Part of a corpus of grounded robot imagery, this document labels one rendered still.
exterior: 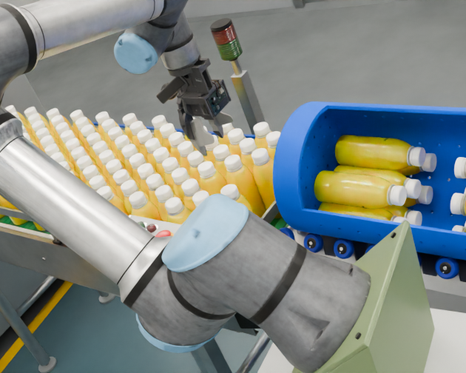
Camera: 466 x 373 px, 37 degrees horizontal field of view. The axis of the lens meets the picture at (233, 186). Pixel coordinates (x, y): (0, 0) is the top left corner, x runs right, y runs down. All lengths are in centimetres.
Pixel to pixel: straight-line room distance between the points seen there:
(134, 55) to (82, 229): 39
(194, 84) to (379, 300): 72
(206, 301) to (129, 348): 208
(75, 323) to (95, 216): 227
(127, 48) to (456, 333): 70
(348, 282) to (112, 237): 32
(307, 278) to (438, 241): 50
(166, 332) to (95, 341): 211
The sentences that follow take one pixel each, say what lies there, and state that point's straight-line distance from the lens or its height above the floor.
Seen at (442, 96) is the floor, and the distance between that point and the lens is 373.
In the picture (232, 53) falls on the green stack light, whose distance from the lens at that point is 195.
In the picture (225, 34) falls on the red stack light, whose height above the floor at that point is 124.
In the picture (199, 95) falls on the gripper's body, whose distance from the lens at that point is 139.
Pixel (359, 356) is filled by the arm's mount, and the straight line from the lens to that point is 80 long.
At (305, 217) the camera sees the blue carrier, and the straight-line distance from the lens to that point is 142.
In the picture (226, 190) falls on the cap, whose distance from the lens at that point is 157.
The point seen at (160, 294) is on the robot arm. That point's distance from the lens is 94.
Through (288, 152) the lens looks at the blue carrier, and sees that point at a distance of 139.
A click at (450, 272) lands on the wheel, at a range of 140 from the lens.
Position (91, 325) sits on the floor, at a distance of 316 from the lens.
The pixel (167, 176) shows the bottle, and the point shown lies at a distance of 176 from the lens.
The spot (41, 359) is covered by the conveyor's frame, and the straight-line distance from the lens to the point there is 306.
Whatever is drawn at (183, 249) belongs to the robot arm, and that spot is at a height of 146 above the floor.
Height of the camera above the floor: 196
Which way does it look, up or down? 34 degrees down
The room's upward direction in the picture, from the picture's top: 22 degrees counter-clockwise
